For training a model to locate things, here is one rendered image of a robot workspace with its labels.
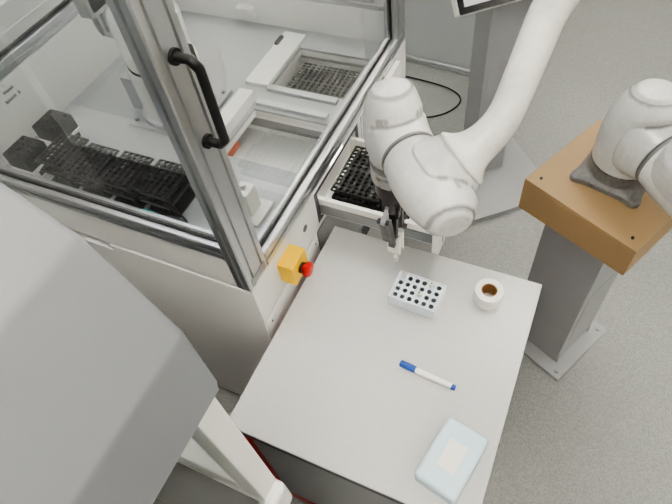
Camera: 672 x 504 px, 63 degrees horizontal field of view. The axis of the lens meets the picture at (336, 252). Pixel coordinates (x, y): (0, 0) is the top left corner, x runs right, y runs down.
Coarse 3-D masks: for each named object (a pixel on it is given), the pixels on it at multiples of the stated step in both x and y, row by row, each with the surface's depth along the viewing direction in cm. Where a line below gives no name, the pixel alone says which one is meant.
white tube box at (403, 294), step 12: (408, 276) 141; (396, 288) 141; (408, 288) 139; (420, 288) 139; (432, 288) 138; (444, 288) 138; (396, 300) 138; (408, 300) 139; (420, 300) 137; (432, 300) 138; (420, 312) 137; (432, 312) 135
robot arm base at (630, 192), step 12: (588, 156) 145; (576, 168) 145; (588, 168) 143; (576, 180) 143; (588, 180) 142; (600, 180) 140; (612, 180) 138; (624, 180) 136; (636, 180) 136; (612, 192) 139; (624, 192) 138; (636, 192) 138; (636, 204) 137
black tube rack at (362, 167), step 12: (360, 156) 157; (348, 168) 152; (360, 168) 155; (336, 180) 150; (348, 180) 149; (360, 180) 149; (336, 192) 152; (348, 192) 146; (360, 192) 146; (372, 192) 146; (360, 204) 148; (372, 204) 147; (408, 216) 143
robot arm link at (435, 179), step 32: (544, 0) 84; (576, 0) 85; (544, 32) 83; (512, 64) 84; (544, 64) 84; (512, 96) 82; (480, 128) 83; (512, 128) 83; (384, 160) 91; (416, 160) 85; (448, 160) 82; (480, 160) 84; (416, 192) 83; (448, 192) 81; (448, 224) 83
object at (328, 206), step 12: (348, 144) 161; (360, 144) 160; (348, 156) 163; (336, 168) 157; (324, 192) 154; (324, 204) 148; (336, 204) 146; (348, 204) 145; (336, 216) 149; (348, 216) 147; (360, 216) 145; (372, 216) 143; (408, 228) 141; (420, 228) 139; (420, 240) 142
